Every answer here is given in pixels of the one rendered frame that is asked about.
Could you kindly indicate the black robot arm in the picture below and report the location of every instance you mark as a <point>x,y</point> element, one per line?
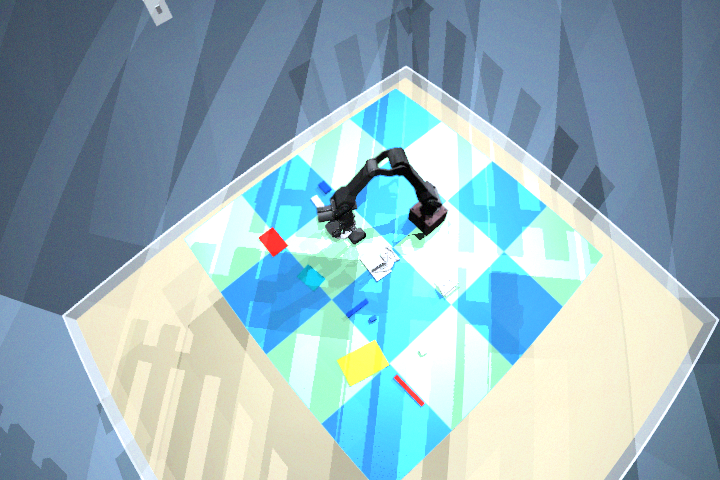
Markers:
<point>343,201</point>

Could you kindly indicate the red thin rod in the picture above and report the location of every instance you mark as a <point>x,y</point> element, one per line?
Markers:
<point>409,390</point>

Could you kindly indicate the red rectangular block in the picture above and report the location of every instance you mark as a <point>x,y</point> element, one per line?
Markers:
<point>273,241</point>

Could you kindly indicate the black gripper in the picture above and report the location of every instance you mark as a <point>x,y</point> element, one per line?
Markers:
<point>357,234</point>

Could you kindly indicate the yellow flat rectangular plate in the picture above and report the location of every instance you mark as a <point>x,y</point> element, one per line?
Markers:
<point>363,362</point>

